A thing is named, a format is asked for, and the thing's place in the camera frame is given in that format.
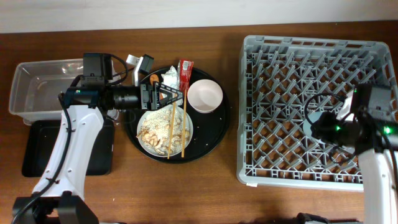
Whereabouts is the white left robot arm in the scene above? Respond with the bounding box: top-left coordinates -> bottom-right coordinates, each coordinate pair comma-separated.
12,82 -> 183,223

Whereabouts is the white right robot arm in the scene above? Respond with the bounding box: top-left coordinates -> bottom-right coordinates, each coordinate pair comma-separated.
304,83 -> 397,223

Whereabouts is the light blue cup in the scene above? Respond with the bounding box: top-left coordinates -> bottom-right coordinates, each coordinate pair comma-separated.
303,111 -> 322,137

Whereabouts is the orange carrot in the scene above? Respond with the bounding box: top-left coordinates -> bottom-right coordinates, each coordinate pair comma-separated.
150,74 -> 163,100

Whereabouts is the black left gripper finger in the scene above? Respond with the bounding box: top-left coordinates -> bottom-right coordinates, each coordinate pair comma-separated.
157,93 -> 183,109
153,82 -> 182,95

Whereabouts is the black rectangular tray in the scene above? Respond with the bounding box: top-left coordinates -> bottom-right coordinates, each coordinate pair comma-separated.
21,118 -> 116,178

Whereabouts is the white napkin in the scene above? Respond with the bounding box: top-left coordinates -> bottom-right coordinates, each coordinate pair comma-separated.
161,66 -> 180,90

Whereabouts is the red snack wrapper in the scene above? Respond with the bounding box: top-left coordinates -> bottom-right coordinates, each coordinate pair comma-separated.
177,59 -> 194,93

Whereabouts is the grey dishwasher rack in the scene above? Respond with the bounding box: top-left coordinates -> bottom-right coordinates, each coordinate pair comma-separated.
236,35 -> 397,192

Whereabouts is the clear plastic bin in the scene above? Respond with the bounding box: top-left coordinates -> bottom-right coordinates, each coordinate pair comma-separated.
8,58 -> 121,125

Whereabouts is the grey plate with food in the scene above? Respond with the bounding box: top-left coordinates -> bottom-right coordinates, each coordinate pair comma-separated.
136,105 -> 193,158

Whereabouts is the round black tray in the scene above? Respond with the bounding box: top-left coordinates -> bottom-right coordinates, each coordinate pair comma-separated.
123,65 -> 231,164

